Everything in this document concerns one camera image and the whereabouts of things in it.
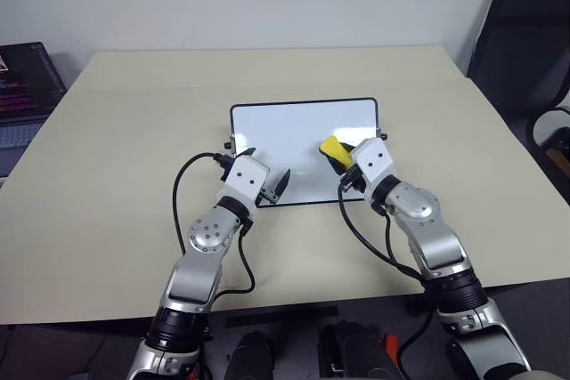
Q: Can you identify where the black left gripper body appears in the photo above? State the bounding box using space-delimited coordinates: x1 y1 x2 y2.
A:
256 182 281 207

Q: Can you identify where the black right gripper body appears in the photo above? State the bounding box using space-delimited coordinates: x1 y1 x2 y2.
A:
338 165 364 193

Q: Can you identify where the yellow whiteboard eraser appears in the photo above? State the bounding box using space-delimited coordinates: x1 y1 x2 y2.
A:
318 134 352 171

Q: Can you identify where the small black-framed whiteboard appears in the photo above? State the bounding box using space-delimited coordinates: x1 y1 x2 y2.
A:
223 96 388 209

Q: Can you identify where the black bar under table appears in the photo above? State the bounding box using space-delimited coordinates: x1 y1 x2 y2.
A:
225 304 340 328

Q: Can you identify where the dark rounded shape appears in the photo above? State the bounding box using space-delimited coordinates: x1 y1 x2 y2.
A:
232 330 276 380
318 320 398 380

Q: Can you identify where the red plastic part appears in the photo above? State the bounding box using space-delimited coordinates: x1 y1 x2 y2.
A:
381 334 398 362

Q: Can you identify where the black office chair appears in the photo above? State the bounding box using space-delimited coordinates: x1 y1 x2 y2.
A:
464 0 570 164

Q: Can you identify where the open laptop computer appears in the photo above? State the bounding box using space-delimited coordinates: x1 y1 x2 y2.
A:
0 41 69 179

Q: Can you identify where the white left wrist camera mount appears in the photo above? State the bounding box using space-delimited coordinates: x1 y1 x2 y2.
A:
220 155 271 208

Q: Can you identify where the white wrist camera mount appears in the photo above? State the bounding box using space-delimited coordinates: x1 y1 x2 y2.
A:
220 155 271 208
348 136 398 204

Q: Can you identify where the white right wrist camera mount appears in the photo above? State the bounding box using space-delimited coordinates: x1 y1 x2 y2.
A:
348 136 398 204

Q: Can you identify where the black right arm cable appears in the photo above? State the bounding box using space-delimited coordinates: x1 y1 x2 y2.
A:
336 182 436 370

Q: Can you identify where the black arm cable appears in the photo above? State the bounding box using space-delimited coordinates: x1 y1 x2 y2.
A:
172 152 257 295
336 182 436 370

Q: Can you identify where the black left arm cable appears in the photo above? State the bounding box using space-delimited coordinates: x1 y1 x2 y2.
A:
172 152 257 295

